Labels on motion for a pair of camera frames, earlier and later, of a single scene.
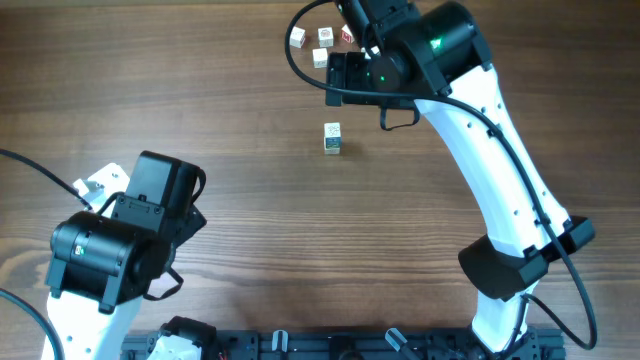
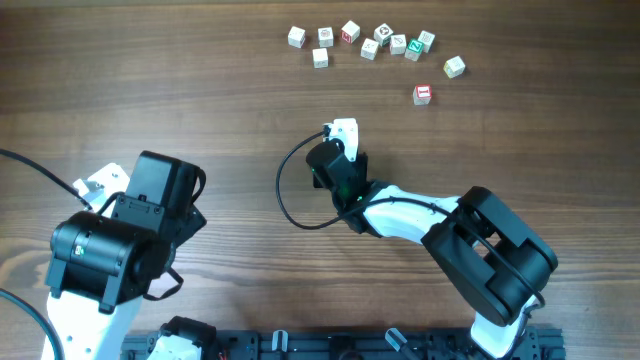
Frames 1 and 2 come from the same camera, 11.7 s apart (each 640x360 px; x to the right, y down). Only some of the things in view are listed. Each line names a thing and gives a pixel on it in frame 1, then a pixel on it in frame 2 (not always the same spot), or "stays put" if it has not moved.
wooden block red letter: x=346 y=34 stays put
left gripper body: x=187 y=227 stays put
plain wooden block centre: x=320 y=57 stays put
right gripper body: x=360 y=76 to x=361 y=164
